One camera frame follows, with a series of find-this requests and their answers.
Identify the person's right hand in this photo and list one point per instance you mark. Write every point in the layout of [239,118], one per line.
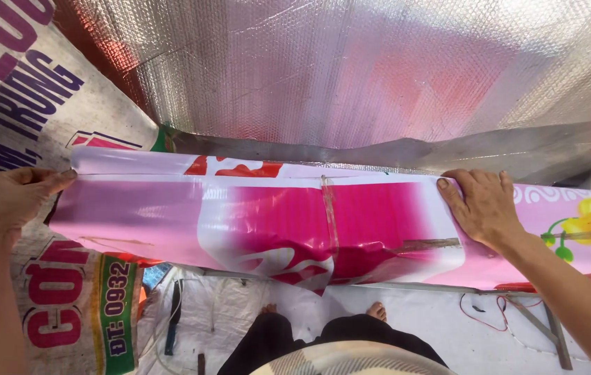
[485,213]

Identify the person's left hand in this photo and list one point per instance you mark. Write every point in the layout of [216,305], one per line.
[9,200]

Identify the pink glossy printed banner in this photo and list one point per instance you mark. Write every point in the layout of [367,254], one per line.
[285,224]

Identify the grey metal beam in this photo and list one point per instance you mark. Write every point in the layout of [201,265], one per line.
[509,148]

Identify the white woven lettered banner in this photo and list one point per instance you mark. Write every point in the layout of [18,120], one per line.
[50,104]

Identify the white woven tarp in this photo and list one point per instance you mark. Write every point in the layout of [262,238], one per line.
[431,317]

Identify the person's right foot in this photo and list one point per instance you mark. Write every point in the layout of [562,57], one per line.
[377,311]

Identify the person's foot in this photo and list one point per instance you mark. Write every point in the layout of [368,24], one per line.
[269,309]
[377,311]

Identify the person's plaid shirt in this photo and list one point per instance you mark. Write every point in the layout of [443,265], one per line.
[353,362]

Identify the silver bubble foil sheet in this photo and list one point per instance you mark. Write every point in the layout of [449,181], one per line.
[337,67]

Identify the person's black trousers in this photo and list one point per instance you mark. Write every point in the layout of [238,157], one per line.
[285,338]

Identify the person's left foot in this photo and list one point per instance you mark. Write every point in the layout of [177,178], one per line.
[269,309]

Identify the grey metal angle frame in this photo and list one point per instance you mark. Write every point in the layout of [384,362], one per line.
[548,323]

